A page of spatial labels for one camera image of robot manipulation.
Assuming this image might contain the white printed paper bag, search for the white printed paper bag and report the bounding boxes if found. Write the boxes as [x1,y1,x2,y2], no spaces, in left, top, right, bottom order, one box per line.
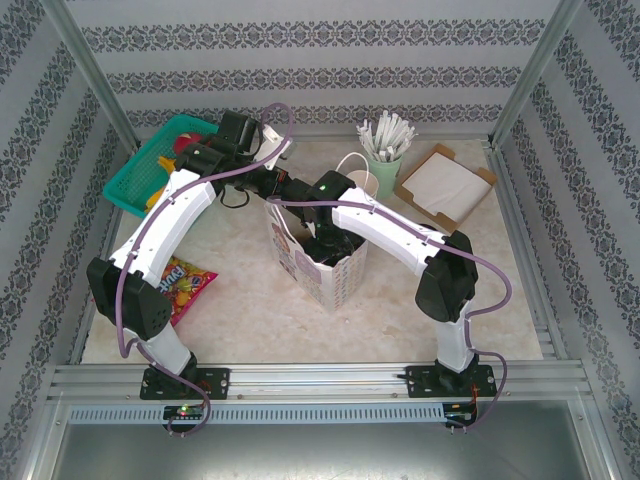
[263,152,376,312]

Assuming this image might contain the red toy fruit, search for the red toy fruit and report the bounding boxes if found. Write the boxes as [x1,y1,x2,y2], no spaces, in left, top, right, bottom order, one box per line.
[173,132,202,154]

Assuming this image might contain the mint green straw holder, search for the mint green straw holder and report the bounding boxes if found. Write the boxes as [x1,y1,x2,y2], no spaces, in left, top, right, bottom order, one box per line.
[363,149,404,200]

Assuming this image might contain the teal plastic basket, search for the teal plastic basket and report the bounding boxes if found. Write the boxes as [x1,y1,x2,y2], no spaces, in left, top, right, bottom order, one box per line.
[102,113,221,219]

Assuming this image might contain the white paper napkins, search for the white paper napkins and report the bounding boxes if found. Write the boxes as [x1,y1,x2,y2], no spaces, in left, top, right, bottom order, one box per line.
[401,151,490,222]

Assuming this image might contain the colourful fruit candy bag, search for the colourful fruit candy bag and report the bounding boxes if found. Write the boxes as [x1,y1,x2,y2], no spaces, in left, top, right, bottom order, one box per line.
[157,254,220,329]

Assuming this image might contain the brown cardboard napkin box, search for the brown cardboard napkin box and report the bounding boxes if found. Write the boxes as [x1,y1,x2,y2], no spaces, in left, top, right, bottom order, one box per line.
[393,143,499,235]

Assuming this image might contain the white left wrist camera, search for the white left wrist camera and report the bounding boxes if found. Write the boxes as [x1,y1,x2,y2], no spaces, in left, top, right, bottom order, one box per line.
[259,123,297,164]

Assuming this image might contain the thin black cable loop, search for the thin black cable loop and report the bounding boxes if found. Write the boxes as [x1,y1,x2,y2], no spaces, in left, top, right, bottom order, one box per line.
[219,187,250,209]

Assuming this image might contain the aluminium frame post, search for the aluminium frame post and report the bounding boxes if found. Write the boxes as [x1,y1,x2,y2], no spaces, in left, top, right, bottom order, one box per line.
[39,0,142,149]
[491,0,585,147]

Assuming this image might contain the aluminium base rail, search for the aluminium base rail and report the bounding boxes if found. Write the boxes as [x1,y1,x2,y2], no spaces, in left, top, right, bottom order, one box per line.
[49,363,591,401]

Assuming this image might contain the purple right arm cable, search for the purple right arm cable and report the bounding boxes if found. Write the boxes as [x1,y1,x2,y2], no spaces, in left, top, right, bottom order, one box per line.
[267,197,514,434]

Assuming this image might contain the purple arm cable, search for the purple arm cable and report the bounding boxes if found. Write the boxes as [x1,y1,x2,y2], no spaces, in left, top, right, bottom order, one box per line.
[115,102,296,437]
[267,197,514,434]

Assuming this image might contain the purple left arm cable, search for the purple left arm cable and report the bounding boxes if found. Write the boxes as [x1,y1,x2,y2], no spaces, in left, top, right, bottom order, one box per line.
[115,102,296,437]

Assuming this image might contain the slotted grey cable duct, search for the slotted grey cable duct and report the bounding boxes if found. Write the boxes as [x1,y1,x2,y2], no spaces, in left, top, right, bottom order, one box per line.
[67,403,446,426]

